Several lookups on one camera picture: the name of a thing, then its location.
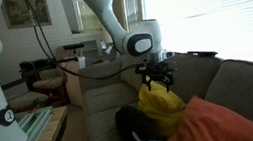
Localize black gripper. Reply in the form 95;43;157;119
133;57;180;97

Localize yellow pillow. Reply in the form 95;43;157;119
133;70;192;141

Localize orange pillow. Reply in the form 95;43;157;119
158;86;253;141

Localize navy bolster with blue piping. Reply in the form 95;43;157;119
113;100;167;141

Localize white window blinds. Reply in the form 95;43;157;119
141;0;253;88

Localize white framed window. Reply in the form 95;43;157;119
71;0;105;36

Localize wooden chair with beige seat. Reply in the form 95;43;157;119
30;65;72;110

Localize wooden work table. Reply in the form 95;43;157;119
4;104;74;141

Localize grey padded ottoman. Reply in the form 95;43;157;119
6;88;52;114

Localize black stereo camera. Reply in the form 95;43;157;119
62;41;87;53

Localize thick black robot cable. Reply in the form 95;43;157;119
22;0;143;92

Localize framed wall picture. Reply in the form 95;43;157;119
0;0;53;33

